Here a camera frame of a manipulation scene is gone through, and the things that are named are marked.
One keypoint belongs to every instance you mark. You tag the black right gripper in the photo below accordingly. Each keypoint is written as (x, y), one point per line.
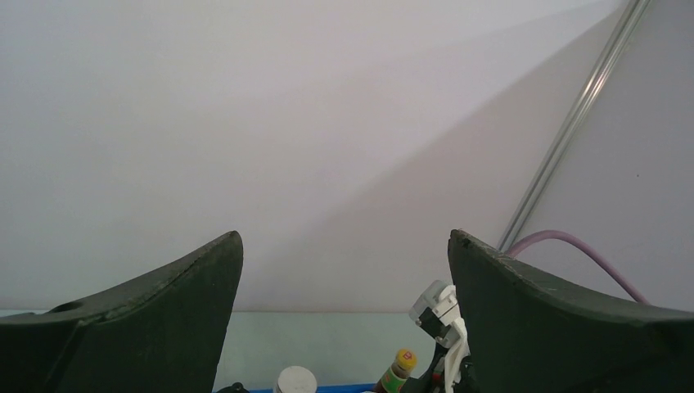
(432, 380)

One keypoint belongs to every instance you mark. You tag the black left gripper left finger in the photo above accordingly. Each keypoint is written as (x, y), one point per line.
(162, 331)

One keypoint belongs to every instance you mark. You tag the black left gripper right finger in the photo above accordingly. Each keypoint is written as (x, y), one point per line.
(532, 331)

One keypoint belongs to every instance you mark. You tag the red sauce bottle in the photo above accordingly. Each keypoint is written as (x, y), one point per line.
(395, 376)

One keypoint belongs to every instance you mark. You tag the silver-lid blue-label jar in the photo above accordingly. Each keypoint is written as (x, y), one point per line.
(295, 379)

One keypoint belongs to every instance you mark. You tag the black-lid jar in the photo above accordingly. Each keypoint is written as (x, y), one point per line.
(236, 387)

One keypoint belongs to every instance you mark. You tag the blue divided plastic bin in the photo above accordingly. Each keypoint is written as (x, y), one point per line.
(351, 388)

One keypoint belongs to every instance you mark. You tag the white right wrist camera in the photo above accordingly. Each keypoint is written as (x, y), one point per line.
(436, 311)

